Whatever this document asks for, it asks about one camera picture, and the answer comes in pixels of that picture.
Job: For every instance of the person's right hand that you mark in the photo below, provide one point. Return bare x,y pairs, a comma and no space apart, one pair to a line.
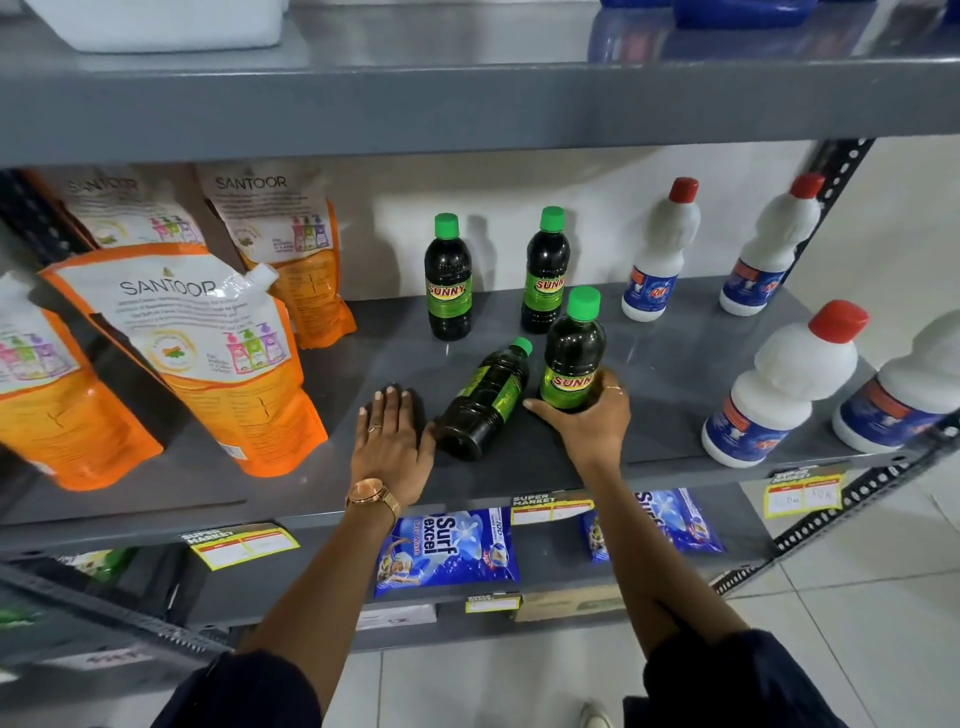
596,435

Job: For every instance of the person's left hand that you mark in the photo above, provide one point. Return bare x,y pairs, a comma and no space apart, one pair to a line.
390,457

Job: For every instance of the person's left thumb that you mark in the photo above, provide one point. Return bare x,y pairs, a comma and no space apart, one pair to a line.
428,447

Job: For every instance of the person's left little finger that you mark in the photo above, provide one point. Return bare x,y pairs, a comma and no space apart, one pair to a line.
362,424

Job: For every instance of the person's left middle finger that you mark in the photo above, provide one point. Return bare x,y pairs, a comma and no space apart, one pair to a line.
391,411

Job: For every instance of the person's right thumb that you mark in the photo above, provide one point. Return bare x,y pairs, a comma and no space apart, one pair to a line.
543,414

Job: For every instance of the dark bottle with green cap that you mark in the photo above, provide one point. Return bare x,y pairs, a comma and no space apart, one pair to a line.
484,405
448,285
571,352
545,277

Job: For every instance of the person's right forearm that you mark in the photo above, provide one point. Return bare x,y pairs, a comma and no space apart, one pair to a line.
652,555

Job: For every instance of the person's left forearm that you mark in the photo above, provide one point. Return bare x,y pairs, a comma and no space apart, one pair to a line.
330,585

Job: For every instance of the gold wristwatch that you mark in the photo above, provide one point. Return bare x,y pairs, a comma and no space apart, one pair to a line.
373,495

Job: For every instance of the yellow shelf price label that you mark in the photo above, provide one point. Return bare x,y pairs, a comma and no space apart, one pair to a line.
804,493
240,546
551,510
493,603

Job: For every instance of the blue detergent packet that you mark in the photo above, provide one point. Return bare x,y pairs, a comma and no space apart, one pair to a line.
675,517
450,551

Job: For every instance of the orange and white refill pouch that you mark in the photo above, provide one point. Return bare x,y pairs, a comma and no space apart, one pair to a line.
120,210
217,360
52,405
285,240

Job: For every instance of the white flat box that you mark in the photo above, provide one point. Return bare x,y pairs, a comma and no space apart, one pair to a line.
396,616

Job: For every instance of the brown cardboard box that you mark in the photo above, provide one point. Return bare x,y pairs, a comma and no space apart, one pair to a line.
562,604

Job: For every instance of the white bottle with red cap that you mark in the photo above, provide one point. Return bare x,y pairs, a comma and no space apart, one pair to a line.
780,390
900,397
660,255
769,255

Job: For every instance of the green packet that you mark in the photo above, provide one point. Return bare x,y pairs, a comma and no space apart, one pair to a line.
101,562

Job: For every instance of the person's dark left sleeve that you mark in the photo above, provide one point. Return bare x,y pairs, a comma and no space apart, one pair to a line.
240,694

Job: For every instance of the person's dark sleeve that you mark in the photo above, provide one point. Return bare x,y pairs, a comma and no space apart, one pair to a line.
735,686
240,694

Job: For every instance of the person's white shoe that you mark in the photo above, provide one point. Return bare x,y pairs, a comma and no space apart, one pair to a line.
594,716

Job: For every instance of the grey metal shelf unit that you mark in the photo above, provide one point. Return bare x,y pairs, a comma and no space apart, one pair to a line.
450,105

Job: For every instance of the person's dark right sleeve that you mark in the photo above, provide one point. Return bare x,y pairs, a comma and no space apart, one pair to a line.
735,686

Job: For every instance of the blue plastic container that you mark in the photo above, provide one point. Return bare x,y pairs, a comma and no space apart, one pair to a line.
742,11

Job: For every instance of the white plastic container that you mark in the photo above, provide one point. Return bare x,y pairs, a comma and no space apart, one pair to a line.
157,22

